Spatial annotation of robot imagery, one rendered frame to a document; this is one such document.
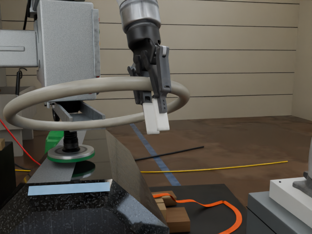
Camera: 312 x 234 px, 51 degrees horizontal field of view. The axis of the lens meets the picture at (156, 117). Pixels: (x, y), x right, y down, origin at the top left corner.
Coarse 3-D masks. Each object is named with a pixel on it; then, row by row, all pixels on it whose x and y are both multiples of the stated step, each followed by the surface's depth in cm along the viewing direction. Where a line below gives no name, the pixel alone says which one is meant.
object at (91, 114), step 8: (56, 104) 143; (80, 104) 150; (56, 112) 145; (64, 112) 118; (88, 112) 133; (96, 112) 119; (64, 120) 119; (72, 120) 107; (80, 120) 125; (88, 120) 125; (104, 128) 111
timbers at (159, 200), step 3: (156, 198) 260; (159, 198) 260; (156, 201) 254; (159, 201) 254; (162, 201) 254; (159, 204) 249; (162, 204) 249; (159, 207) 245; (162, 207) 245; (165, 207) 245; (162, 210) 241; (165, 210) 241; (162, 213) 241; (165, 213) 241; (165, 216) 242; (165, 219) 242
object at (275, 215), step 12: (264, 192) 125; (252, 204) 122; (264, 204) 115; (276, 204) 115; (252, 216) 122; (264, 216) 114; (276, 216) 107; (288, 216) 106; (252, 228) 123; (264, 228) 114; (276, 228) 107; (288, 228) 100; (300, 228) 99
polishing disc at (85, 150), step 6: (78, 144) 164; (48, 150) 153; (54, 150) 153; (60, 150) 153; (84, 150) 153; (90, 150) 153; (54, 156) 145; (60, 156) 144; (66, 156) 144; (72, 156) 144; (78, 156) 145; (84, 156) 147
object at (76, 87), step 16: (80, 80) 65; (96, 80) 65; (112, 80) 66; (128, 80) 67; (144, 80) 69; (32, 96) 67; (48, 96) 66; (64, 96) 66; (16, 112) 73; (32, 128) 95; (48, 128) 100; (64, 128) 104; (80, 128) 108; (96, 128) 110
